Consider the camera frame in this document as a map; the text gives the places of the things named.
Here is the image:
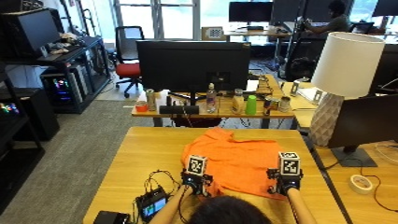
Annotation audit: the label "person's right hand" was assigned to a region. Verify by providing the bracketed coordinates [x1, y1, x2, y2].
[267, 167, 305, 196]

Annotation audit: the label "person's left hand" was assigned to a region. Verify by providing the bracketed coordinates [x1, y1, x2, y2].
[180, 169, 216, 198]

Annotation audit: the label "orange shirt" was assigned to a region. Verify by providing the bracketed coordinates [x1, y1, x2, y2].
[180, 126, 293, 200]

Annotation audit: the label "white marker cube left glove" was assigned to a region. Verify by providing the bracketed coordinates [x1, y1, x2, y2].
[186, 154, 209, 177]

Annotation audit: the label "white marker cube glove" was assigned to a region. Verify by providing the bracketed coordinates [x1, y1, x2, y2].
[186, 154, 209, 177]
[277, 151, 303, 176]

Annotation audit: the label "white marker cube right glove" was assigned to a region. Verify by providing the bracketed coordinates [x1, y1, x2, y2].
[277, 151, 303, 176]

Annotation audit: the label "small black screen device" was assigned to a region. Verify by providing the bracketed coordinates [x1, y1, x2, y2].
[136, 186, 170, 223]

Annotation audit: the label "white tape roll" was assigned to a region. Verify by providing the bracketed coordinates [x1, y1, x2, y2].
[349, 174, 375, 196]

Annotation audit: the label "wooden side desk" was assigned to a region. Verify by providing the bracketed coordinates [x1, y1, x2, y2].
[281, 81, 398, 224]

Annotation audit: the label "wooden desk with bottles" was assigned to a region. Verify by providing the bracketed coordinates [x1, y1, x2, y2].
[131, 74, 296, 129]

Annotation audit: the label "black box device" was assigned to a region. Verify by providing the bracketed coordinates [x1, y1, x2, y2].
[92, 210, 132, 224]

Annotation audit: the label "black soundbar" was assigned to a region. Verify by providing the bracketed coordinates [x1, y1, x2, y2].
[159, 105, 200, 115]

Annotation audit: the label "drink can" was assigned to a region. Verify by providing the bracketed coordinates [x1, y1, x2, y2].
[263, 96, 275, 117]

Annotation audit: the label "glass jar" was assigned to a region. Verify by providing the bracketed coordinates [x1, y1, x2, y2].
[279, 96, 293, 113]

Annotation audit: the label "green plastic cup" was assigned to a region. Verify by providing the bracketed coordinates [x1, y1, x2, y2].
[244, 94, 257, 117]

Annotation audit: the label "clear water bottle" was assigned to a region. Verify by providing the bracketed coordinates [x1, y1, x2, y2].
[206, 82, 219, 114]

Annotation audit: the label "black monitor on stand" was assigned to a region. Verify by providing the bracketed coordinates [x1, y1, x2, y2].
[328, 93, 398, 168]

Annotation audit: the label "beige bottle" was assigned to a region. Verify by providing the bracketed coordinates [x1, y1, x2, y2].
[232, 88, 245, 115]

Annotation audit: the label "tall silver canister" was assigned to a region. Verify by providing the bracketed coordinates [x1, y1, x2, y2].
[144, 89, 158, 112]

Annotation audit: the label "white papers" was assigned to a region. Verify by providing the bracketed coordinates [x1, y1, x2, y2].
[296, 87, 328, 105]

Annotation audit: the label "large black monitor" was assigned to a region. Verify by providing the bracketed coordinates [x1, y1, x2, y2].
[136, 40, 253, 106]

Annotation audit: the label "black office chair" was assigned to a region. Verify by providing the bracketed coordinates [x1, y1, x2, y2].
[284, 37, 328, 82]

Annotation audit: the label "white table lamp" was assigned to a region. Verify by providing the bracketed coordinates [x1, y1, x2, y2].
[309, 31, 388, 147]

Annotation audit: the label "red office chair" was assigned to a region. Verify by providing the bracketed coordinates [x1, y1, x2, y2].
[114, 25, 147, 99]

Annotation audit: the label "black cabinet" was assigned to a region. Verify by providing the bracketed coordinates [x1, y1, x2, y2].
[0, 87, 62, 142]

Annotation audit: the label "computer tower coloured lights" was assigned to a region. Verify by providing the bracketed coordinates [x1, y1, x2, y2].
[40, 73, 86, 108]

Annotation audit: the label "black shelf desk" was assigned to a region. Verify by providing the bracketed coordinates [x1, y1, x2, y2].
[0, 35, 112, 115]

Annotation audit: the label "checkerboard calibration board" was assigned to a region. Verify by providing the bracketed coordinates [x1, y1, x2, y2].
[202, 26, 228, 42]

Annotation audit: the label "background wooden desk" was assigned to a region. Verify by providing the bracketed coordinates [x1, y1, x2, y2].
[223, 25, 295, 71]

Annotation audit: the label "black background monitor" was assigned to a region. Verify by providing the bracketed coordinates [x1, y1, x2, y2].
[228, 1, 275, 23]

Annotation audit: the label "black monitor on shelf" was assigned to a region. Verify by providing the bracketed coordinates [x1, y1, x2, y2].
[0, 7, 63, 59]

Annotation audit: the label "black looped cables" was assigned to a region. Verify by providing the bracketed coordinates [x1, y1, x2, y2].
[143, 169, 184, 195]

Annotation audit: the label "thin black cable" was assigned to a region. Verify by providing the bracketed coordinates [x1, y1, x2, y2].
[323, 158, 398, 214]

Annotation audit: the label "white coiled cable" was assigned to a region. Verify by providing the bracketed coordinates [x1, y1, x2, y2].
[375, 141, 398, 166]

